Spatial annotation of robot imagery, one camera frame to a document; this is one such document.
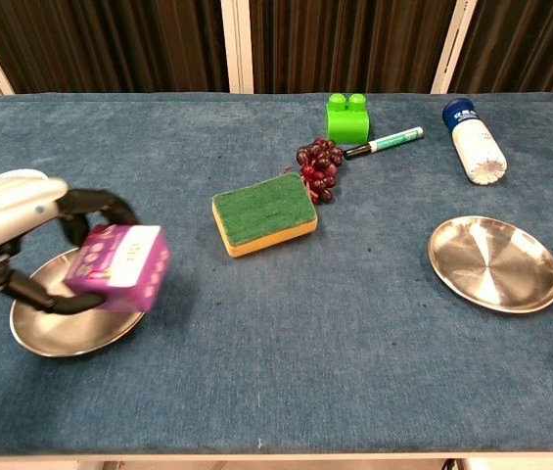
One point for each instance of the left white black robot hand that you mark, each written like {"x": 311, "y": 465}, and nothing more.
{"x": 7, "y": 210}

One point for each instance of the red grape bunch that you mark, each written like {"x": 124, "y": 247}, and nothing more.
{"x": 322, "y": 161}

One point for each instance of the white green marker pen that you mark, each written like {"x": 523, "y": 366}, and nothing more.
{"x": 393, "y": 139}

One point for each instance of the green toy brick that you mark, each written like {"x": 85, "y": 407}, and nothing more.
{"x": 347, "y": 125}

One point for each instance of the green yellow sponge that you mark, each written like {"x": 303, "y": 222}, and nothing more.
{"x": 261, "y": 210}

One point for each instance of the silver plate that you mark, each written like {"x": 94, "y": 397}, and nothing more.
{"x": 75, "y": 333}

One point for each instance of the purple cardboard box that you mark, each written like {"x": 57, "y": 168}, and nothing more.
{"x": 124, "y": 264}

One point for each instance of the dark pleated curtain panel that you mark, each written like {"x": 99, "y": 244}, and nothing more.
{"x": 525, "y": 44}
{"x": 109, "y": 44}
{"x": 344, "y": 44}

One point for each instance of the white bottle blue cap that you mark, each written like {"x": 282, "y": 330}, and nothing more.
{"x": 474, "y": 142}

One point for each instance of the blue felt table cover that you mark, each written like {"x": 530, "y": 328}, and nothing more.
{"x": 305, "y": 343}

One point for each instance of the gold plate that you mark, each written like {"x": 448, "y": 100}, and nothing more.
{"x": 493, "y": 264}

